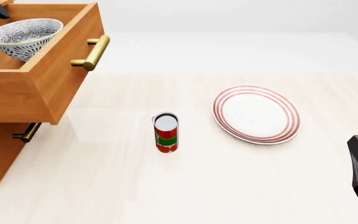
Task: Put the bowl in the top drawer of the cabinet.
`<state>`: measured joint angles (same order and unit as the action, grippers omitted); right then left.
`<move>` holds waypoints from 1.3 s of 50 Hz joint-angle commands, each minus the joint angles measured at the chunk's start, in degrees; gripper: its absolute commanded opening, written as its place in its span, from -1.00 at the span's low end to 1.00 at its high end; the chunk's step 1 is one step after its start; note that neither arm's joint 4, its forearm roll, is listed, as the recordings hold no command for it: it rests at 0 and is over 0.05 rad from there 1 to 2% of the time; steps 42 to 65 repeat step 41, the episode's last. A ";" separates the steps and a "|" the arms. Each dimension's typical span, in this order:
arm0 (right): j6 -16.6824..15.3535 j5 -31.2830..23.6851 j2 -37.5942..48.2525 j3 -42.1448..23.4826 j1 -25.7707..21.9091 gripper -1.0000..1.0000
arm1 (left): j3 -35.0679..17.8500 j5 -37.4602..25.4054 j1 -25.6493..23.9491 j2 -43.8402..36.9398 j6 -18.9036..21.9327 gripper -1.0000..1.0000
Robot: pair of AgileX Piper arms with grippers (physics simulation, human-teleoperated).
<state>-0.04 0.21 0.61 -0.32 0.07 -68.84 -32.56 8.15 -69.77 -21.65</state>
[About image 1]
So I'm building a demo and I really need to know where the white plate with red rings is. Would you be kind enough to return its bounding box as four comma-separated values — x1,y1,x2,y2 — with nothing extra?
211,84,302,146

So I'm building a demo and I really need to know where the red and green tin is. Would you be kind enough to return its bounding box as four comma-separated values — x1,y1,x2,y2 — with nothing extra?
151,111,180,154

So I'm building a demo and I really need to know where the brass drawer handle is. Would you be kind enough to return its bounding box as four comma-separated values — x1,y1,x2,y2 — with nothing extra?
70,34,111,72
11,122,42,144

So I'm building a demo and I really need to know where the blue-white patterned bowl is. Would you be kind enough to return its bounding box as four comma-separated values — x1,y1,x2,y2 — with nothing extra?
0,18,65,63

